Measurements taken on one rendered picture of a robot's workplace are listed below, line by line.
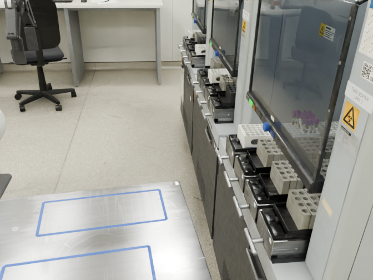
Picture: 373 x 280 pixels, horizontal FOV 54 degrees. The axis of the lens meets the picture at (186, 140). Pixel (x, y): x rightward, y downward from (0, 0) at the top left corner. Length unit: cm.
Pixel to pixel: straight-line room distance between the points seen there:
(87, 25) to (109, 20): 28
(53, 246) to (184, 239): 33
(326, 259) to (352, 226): 12
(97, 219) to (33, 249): 18
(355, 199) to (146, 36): 421
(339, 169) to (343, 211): 9
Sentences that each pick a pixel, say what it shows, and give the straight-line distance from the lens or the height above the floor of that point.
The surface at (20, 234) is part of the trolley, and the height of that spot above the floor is 82.
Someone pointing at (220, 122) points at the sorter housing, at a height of 74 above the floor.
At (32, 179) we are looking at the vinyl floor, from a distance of 280.
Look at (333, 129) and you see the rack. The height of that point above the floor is 86.
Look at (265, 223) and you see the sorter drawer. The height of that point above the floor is 81.
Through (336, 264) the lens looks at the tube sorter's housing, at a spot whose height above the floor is 85.
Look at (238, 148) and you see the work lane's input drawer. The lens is 138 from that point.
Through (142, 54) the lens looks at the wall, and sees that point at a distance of 488.
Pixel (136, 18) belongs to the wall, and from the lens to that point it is 478.
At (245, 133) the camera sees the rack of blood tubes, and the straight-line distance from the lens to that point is 139.
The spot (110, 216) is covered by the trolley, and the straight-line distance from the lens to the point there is 106.
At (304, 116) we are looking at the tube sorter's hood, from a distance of 97.
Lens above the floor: 150
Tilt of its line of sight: 29 degrees down
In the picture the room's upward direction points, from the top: 1 degrees clockwise
